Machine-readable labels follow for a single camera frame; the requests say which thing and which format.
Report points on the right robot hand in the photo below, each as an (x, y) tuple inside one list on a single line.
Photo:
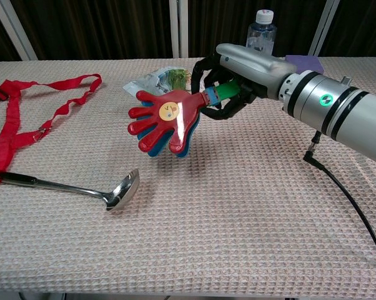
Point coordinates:
[(253, 67)]

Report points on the red hand clapper toy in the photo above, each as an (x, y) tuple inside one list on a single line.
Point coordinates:
[(163, 125)]

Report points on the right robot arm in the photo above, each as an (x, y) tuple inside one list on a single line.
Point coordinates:
[(347, 109)]

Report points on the clear plastic water bottle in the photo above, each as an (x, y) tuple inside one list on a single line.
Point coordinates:
[(261, 34)]

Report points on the purple foam cube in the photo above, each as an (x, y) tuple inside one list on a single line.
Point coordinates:
[(306, 64)]

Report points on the silver green snack bag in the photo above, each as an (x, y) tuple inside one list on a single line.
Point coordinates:
[(163, 79)]

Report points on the beige waffle table cloth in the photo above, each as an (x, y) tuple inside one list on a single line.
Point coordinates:
[(206, 218)]

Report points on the black curtain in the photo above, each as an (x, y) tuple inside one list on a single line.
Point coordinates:
[(97, 28)]

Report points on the white frame post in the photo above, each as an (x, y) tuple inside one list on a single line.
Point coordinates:
[(323, 28), (178, 28), (16, 34)]

